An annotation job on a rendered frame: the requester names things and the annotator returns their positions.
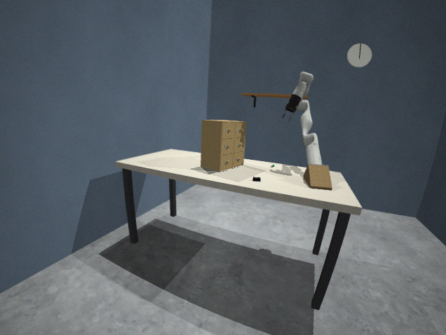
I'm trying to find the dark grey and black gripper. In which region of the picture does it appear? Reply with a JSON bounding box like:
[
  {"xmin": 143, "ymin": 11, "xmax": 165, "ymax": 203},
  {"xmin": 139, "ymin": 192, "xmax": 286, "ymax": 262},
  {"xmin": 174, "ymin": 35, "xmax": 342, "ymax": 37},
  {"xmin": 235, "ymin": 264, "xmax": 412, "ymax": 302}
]
[{"xmin": 282, "ymin": 89, "xmax": 304, "ymax": 121}]

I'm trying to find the wooden drawer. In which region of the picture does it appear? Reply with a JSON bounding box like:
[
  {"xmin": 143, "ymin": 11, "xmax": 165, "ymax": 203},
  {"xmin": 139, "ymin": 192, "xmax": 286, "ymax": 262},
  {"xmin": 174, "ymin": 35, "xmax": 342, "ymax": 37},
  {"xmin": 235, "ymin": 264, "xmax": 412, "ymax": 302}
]
[
  {"xmin": 233, "ymin": 151, "xmax": 244, "ymax": 167},
  {"xmin": 222, "ymin": 122, "xmax": 235, "ymax": 138},
  {"xmin": 221, "ymin": 138, "xmax": 234, "ymax": 154},
  {"xmin": 234, "ymin": 137, "xmax": 245, "ymax": 152},
  {"xmin": 220, "ymin": 153, "xmax": 233, "ymax": 170},
  {"xmin": 235, "ymin": 123, "xmax": 246, "ymax": 137}
]

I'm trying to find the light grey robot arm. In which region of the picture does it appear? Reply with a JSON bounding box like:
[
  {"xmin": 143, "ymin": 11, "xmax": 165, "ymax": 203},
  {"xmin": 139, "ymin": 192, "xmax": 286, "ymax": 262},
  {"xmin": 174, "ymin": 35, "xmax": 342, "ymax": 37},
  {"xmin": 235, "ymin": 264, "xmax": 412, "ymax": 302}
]
[{"xmin": 295, "ymin": 71, "xmax": 322, "ymax": 165}]

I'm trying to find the small wooden chest of drawers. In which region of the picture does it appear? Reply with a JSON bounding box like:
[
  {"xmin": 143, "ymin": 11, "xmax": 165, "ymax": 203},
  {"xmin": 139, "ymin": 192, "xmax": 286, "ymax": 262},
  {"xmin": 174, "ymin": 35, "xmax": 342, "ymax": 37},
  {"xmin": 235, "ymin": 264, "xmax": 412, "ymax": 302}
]
[{"xmin": 201, "ymin": 120, "xmax": 247, "ymax": 172}]

